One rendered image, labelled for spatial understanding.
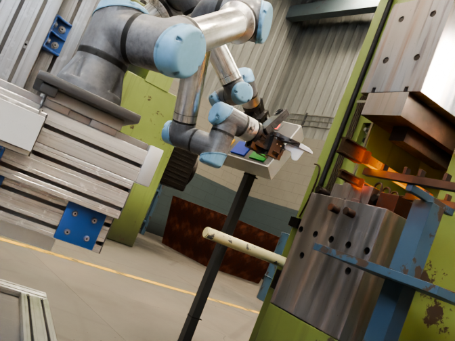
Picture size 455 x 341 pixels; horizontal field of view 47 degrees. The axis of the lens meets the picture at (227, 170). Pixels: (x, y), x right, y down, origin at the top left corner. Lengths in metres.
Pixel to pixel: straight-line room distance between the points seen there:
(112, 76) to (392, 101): 1.18
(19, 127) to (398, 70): 1.48
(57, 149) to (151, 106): 5.54
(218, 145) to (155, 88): 5.14
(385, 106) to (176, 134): 0.84
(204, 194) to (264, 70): 3.10
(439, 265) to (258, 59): 10.35
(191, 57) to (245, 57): 10.57
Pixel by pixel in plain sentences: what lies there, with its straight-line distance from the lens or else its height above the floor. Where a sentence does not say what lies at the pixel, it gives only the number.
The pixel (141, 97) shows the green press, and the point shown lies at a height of 1.75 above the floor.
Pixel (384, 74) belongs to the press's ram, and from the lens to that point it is 2.17.
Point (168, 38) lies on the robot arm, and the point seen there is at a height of 0.98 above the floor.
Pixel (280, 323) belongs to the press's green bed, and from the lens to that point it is 1.98.
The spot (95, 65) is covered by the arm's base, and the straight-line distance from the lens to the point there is 1.19.
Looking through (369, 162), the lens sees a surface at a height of 0.98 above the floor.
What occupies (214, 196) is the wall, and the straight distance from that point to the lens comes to 11.55.
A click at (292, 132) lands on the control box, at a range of 2.31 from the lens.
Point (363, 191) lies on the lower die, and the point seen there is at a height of 0.97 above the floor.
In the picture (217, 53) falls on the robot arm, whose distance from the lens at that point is 1.84.
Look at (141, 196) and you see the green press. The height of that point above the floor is 0.63.
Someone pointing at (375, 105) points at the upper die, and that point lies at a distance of 2.11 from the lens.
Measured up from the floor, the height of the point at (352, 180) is 0.99.
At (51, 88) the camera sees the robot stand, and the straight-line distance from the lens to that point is 1.13.
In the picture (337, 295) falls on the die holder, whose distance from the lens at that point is 1.82.
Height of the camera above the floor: 0.66
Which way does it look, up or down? 6 degrees up
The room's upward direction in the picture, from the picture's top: 22 degrees clockwise
